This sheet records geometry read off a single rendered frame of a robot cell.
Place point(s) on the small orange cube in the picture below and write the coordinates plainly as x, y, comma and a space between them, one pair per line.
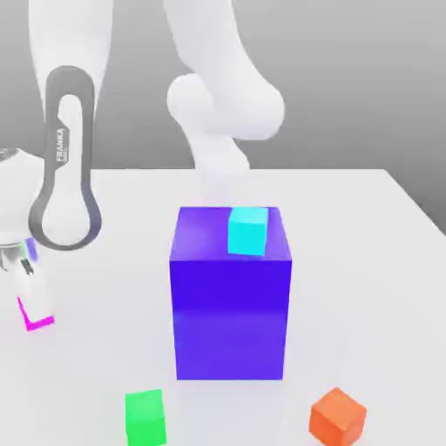
336, 418

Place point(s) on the small green cube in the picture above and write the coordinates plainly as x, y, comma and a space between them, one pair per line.
144, 418

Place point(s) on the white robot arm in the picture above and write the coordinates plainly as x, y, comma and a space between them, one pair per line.
212, 69

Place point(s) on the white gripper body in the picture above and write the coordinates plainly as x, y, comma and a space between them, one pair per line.
36, 298

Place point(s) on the small magenta cube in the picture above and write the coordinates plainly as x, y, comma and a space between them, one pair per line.
39, 322

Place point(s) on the small cyan cube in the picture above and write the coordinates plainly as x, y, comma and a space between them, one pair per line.
247, 231

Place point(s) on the large purple box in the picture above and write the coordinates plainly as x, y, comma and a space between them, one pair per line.
230, 313

